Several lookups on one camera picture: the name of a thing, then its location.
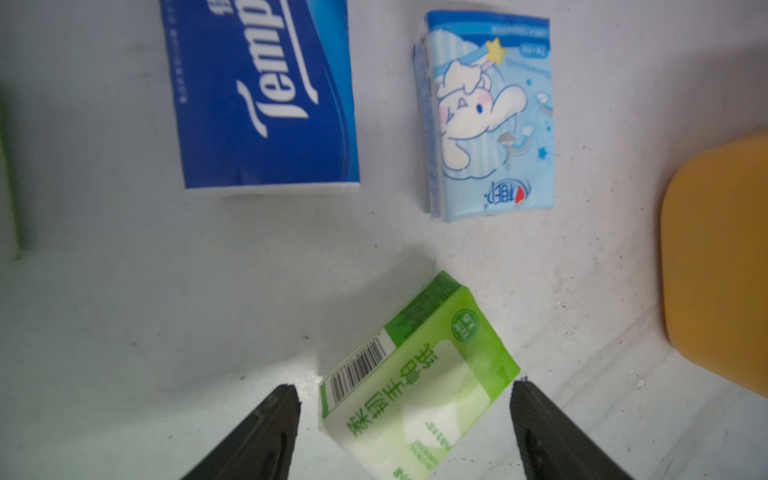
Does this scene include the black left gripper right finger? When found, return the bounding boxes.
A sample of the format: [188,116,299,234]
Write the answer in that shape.
[510,379,630,479]

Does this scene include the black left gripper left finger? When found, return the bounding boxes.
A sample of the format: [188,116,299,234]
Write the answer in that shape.
[185,384,301,479]

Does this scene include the lime green tissue pack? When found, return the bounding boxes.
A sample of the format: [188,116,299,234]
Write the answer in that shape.
[319,271,520,479]

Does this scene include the yellow plastic storage box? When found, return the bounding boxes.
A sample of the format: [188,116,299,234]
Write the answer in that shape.
[660,133,767,396]

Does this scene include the large green tissue pack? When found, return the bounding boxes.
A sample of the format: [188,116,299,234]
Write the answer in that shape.
[1,91,25,264]

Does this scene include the dark blue Tempo tissue pack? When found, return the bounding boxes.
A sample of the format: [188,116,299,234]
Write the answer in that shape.
[161,0,361,195]

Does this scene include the light blue cartoon tissue pack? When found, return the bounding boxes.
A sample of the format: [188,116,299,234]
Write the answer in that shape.
[413,10,555,223]

